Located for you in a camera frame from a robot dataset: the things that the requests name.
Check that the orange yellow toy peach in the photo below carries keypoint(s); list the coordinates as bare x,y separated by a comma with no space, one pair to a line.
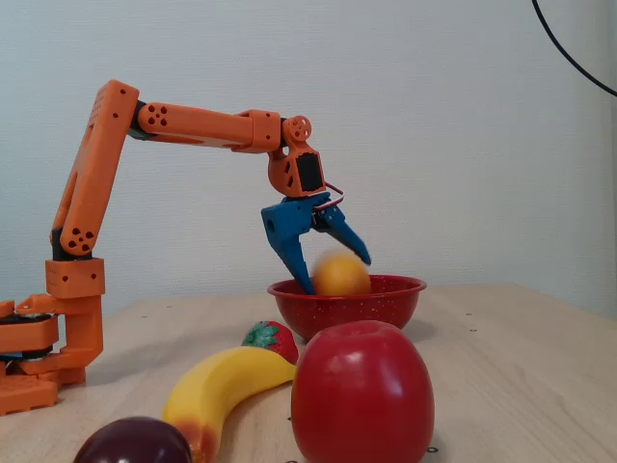
340,277

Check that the red toy apple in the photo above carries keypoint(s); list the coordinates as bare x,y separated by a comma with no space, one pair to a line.
361,395

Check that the red toy strawberry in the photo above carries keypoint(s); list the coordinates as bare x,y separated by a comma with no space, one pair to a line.
284,343

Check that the yellow toy banana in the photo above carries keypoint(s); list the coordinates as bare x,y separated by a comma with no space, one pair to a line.
217,386

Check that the dark purple toy plum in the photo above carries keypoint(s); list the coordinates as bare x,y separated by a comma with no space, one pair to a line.
132,443

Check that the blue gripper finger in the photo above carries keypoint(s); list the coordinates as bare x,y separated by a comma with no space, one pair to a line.
296,263
344,231

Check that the orange robot base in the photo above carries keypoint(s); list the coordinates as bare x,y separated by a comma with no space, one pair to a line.
72,308

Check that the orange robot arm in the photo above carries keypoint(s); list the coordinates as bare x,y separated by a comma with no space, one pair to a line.
202,125

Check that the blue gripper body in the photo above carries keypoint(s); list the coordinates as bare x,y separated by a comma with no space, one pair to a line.
288,218

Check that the red speckled bowl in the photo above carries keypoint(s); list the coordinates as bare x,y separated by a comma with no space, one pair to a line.
347,313

